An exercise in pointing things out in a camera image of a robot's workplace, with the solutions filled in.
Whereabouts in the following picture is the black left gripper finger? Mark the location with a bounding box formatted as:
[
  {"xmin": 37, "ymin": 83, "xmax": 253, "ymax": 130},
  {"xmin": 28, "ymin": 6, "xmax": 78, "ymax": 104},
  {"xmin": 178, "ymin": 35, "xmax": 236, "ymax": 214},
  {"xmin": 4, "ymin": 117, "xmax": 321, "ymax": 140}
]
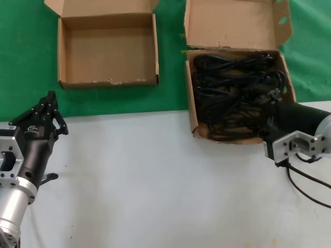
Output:
[
  {"xmin": 8, "ymin": 90, "xmax": 54, "ymax": 128},
  {"xmin": 50, "ymin": 90, "xmax": 70, "ymax": 137}
]

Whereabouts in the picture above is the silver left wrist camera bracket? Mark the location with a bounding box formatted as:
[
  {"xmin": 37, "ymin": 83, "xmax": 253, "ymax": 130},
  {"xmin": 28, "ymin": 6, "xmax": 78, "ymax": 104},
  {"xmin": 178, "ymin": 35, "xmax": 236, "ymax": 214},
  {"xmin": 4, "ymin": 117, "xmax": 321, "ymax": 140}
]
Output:
[{"xmin": 0, "ymin": 125, "xmax": 26, "ymax": 187}]

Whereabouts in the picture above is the small open cardboard box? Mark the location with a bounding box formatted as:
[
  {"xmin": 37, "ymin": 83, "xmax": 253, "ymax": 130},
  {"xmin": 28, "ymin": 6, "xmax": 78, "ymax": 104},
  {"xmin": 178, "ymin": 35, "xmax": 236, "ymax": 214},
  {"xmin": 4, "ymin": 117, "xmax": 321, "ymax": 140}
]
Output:
[{"xmin": 43, "ymin": 0, "xmax": 161, "ymax": 90}]

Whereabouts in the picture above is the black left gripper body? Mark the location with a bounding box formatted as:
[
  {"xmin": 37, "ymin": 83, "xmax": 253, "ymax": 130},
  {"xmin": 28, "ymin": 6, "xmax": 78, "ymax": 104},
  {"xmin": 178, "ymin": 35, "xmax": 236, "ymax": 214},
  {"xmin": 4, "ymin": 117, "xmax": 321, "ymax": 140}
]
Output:
[{"xmin": 15, "ymin": 118, "xmax": 59, "ymax": 191}]

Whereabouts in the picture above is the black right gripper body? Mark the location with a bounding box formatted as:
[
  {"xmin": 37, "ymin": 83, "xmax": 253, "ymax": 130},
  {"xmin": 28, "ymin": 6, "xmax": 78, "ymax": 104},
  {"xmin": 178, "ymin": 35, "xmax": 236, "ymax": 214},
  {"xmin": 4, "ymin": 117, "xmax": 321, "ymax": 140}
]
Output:
[{"xmin": 260, "ymin": 102, "xmax": 331, "ymax": 142}]

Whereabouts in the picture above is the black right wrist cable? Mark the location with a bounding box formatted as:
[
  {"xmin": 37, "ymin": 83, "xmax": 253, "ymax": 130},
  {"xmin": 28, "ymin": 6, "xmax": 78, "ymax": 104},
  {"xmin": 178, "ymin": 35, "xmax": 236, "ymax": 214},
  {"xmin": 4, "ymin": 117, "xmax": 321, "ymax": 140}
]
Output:
[{"xmin": 284, "ymin": 152, "xmax": 331, "ymax": 209}]

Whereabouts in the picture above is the green table mat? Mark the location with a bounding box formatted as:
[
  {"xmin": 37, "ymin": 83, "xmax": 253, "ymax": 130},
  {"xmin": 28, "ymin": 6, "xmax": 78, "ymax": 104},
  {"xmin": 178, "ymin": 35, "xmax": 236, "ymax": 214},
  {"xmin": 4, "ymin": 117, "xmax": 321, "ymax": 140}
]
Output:
[{"xmin": 0, "ymin": 0, "xmax": 331, "ymax": 122}]

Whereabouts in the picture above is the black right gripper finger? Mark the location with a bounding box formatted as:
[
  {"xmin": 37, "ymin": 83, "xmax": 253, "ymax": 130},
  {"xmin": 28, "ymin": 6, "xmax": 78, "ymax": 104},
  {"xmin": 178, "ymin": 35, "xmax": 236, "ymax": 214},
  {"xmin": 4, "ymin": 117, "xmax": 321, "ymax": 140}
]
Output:
[
  {"xmin": 258, "ymin": 92, "xmax": 272, "ymax": 107},
  {"xmin": 268, "ymin": 87, "xmax": 283, "ymax": 103}
]

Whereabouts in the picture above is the large open cardboard box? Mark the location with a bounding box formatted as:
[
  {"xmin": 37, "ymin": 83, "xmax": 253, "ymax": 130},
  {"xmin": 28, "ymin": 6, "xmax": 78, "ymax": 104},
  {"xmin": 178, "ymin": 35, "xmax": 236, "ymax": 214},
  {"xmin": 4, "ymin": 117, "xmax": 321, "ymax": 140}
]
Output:
[{"xmin": 184, "ymin": 0, "xmax": 297, "ymax": 145}]

